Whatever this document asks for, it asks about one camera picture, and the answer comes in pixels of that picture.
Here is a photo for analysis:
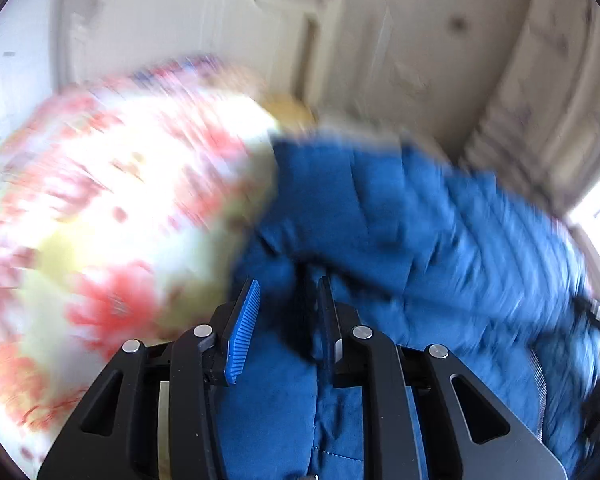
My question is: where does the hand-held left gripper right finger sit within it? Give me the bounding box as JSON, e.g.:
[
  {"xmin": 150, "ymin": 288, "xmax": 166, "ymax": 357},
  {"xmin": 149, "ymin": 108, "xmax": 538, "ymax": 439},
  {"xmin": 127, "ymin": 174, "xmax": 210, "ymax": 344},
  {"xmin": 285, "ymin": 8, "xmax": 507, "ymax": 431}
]
[{"xmin": 316, "ymin": 275, "xmax": 566, "ymax": 480}]

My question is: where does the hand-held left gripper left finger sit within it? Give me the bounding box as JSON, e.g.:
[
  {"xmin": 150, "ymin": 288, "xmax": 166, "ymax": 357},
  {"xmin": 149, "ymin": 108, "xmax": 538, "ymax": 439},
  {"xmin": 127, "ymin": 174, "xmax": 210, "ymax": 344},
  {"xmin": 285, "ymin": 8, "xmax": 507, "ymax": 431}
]
[{"xmin": 36, "ymin": 277, "xmax": 261, "ymax": 480}]

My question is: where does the blue quilted jacket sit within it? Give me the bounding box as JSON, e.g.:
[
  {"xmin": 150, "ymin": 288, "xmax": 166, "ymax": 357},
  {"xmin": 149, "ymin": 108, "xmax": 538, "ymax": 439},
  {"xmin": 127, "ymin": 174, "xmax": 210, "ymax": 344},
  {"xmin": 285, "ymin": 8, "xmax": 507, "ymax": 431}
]
[{"xmin": 215, "ymin": 132, "xmax": 600, "ymax": 480}]

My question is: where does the window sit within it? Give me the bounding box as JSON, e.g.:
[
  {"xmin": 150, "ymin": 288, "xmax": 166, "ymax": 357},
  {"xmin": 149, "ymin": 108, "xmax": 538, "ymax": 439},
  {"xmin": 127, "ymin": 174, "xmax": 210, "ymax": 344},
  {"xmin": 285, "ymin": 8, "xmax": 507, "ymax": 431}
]
[{"xmin": 565, "ymin": 180, "xmax": 600, "ymax": 281}]

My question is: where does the floral blanket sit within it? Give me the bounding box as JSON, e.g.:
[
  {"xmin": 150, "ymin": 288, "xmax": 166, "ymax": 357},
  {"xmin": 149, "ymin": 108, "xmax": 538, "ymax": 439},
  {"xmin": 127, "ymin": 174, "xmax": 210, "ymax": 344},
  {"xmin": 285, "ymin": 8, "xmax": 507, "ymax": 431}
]
[{"xmin": 0, "ymin": 57, "xmax": 281, "ymax": 466}]

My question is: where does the yellow pillow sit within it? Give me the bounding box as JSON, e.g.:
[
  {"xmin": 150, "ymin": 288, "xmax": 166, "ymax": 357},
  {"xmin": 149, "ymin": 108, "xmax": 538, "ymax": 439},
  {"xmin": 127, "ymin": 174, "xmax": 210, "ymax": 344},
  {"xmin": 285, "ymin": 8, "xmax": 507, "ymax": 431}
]
[{"xmin": 260, "ymin": 92, "xmax": 317, "ymax": 128}]

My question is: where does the purple patterned pillow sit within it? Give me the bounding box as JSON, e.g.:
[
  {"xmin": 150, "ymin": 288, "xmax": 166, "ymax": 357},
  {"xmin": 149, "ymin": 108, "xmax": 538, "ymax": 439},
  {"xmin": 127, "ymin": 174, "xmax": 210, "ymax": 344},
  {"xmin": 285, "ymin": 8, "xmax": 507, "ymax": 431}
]
[{"xmin": 130, "ymin": 55, "xmax": 231, "ymax": 83}]

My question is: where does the patterned curtain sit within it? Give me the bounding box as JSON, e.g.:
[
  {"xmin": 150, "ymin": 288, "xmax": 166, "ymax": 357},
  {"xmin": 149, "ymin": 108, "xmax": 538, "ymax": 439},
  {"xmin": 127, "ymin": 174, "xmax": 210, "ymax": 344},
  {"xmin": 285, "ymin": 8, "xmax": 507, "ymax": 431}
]
[{"xmin": 459, "ymin": 0, "xmax": 600, "ymax": 216}]

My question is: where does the white headboard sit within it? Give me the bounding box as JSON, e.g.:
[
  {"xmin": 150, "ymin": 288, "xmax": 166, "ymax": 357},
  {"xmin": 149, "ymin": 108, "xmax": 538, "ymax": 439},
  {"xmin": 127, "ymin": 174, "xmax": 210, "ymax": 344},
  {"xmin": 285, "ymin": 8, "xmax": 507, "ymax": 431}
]
[{"xmin": 57, "ymin": 0, "xmax": 346, "ymax": 111}]

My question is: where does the white wardrobe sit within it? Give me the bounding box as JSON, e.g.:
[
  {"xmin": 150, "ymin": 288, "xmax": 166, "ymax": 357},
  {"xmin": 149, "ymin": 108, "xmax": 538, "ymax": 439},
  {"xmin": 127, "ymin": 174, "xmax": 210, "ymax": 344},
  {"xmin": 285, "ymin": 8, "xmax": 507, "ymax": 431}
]
[{"xmin": 0, "ymin": 0, "xmax": 63, "ymax": 161}]

